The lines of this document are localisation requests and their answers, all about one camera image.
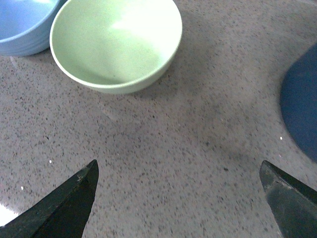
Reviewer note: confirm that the dark blue pot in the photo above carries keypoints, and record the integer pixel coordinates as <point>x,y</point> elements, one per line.
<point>298,102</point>

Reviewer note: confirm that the green bowl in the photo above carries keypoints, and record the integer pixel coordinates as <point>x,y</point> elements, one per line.
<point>116,46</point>

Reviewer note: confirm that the blue bowl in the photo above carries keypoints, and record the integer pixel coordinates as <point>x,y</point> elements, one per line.
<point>25,25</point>

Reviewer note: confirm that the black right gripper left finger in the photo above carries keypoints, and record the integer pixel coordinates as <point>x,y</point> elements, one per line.
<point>61,214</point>

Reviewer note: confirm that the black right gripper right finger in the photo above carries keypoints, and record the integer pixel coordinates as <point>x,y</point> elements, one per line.
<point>293,203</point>

